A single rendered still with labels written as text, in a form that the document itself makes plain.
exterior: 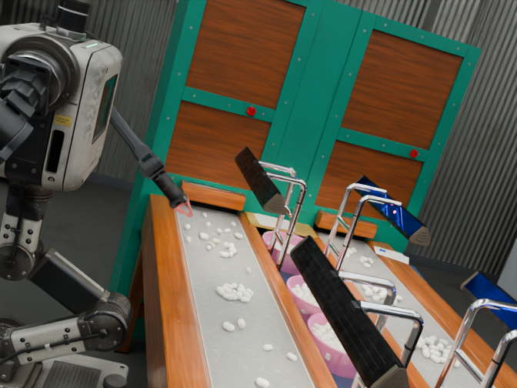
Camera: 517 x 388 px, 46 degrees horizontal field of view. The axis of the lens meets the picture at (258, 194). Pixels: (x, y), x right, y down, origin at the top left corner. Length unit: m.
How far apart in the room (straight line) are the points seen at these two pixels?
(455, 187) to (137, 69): 2.87
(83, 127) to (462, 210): 4.55
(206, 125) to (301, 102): 0.44
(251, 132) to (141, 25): 2.36
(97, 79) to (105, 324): 0.67
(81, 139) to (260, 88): 1.42
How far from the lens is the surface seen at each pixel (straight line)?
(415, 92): 2.96
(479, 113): 5.45
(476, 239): 5.78
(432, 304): 2.56
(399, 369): 1.17
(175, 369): 1.57
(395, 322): 2.32
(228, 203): 2.75
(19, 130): 1.21
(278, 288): 2.17
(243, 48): 2.68
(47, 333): 1.74
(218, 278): 2.16
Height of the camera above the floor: 1.62
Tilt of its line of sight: 15 degrees down
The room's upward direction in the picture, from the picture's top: 17 degrees clockwise
